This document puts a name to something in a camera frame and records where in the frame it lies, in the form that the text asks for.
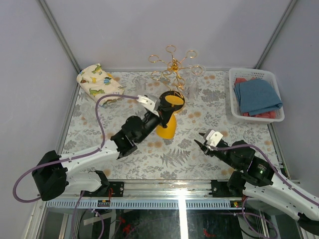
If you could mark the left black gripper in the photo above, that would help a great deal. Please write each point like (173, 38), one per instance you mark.
(165, 112)

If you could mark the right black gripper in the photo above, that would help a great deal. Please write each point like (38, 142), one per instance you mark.
(207, 150)

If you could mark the yellow plastic goblet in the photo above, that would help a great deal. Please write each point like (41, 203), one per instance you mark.
(169, 132)

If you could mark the slim clear champagne flute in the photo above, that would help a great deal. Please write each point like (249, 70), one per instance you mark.
(194, 72)

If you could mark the gold wine glass rack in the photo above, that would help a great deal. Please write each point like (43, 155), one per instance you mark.
(171, 76)

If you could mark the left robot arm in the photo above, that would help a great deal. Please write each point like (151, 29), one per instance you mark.
(83, 171)

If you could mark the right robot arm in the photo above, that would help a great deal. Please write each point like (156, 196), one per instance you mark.
(255, 176)

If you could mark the tall clear flute glass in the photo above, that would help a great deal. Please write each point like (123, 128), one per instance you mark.
(141, 87)

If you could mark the floral table mat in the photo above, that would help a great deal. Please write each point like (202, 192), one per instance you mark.
(156, 158)

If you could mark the blue folded cloth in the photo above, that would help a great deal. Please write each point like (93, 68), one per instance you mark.
(256, 95)

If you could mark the white plastic basket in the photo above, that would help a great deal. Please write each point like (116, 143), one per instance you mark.
(254, 96)

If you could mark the red cloth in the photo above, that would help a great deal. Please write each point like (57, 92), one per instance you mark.
(264, 115)

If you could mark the dinosaur print cloth bag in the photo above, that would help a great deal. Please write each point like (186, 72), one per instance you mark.
(98, 83)

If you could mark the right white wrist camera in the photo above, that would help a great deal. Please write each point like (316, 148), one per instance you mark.
(212, 138)

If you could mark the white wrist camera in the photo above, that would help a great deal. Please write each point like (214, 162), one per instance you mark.
(150, 103)
(212, 138)

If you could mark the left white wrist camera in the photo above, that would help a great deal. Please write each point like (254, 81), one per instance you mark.
(150, 103)

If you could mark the aluminium front rail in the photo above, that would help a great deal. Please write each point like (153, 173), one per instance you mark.
(155, 194)

